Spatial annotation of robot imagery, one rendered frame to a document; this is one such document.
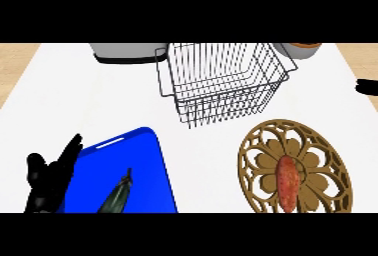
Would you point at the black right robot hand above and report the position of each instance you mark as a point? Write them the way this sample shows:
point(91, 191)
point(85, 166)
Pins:
point(367, 86)

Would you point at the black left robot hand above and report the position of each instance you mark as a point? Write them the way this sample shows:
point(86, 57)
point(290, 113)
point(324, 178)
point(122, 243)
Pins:
point(49, 180)

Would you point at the brown round openwork placemat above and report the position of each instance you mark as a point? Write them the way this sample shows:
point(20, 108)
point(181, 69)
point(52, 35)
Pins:
point(296, 166)

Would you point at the reddish sweet potato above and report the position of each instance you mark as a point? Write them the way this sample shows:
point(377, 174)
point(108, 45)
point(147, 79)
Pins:
point(287, 181)

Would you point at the dark green vegetable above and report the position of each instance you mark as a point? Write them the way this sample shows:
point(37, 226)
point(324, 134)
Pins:
point(117, 198)

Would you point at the blue cutting board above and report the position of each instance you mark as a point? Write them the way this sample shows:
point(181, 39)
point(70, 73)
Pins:
point(123, 166)

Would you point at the grey pot with brown rim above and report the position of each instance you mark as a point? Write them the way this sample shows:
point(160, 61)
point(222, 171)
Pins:
point(299, 50)

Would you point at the grey appliance with black base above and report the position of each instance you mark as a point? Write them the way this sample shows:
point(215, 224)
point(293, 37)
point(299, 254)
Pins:
point(129, 52)

